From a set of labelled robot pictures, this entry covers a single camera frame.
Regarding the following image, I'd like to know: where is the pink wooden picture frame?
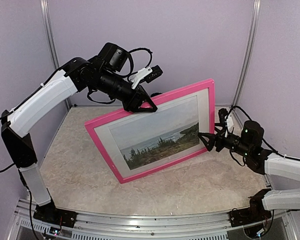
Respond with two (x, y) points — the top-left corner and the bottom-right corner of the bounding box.
(85, 78), (215, 184)

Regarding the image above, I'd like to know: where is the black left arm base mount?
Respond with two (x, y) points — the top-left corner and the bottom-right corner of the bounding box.
(33, 208), (78, 228)

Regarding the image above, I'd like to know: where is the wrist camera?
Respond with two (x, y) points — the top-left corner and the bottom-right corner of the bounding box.
(218, 108), (234, 138)
(129, 65), (163, 89)

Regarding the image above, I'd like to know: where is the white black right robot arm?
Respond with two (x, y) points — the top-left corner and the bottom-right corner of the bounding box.
(198, 120), (300, 222)

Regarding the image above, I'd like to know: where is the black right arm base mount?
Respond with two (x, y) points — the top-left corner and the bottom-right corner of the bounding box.
(229, 207), (272, 227)

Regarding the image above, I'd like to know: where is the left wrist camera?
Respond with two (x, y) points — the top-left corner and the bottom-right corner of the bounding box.
(129, 65), (163, 89)

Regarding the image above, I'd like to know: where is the dark green cup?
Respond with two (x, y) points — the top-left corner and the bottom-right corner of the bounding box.
(151, 92), (162, 98)

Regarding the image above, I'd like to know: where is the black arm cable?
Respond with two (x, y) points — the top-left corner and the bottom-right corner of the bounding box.
(227, 105), (300, 163)
(117, 47), (153, 78)

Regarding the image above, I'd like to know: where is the left aluminium corner post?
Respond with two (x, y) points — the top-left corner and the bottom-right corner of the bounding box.
(39, 0), (72, 110)

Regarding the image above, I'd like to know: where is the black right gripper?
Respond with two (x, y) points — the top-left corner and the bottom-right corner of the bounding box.
(198, 123), (252, 158)

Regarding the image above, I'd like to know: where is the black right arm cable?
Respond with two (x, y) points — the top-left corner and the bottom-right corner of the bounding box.
(227, 105), (300, 163)

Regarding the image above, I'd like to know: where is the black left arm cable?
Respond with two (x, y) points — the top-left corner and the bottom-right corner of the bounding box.
(117, 47), (153, 78)

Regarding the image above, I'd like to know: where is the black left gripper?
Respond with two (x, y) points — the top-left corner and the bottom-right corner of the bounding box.
(96, 71), (159, 115)

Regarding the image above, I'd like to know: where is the aluminium front rail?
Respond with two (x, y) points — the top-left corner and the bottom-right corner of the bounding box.
(14, 197), (294, 240)

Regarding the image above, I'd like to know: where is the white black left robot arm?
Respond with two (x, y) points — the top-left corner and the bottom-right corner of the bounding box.
(0, 42), (162, 223)

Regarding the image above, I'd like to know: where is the aluminium corner post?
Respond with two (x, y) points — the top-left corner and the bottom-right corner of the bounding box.
(39, 0), (72, 110)
(231, 0), (262, 106)

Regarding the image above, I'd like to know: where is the right aluminium corner post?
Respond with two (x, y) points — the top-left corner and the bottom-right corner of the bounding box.
(231, 0), (262, 106)

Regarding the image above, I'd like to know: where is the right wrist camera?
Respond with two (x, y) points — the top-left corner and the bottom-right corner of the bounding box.
(218, 108), (234, 138)

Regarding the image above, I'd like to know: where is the landscape photo print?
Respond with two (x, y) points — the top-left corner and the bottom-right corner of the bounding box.
(109, 96), (199, 170)

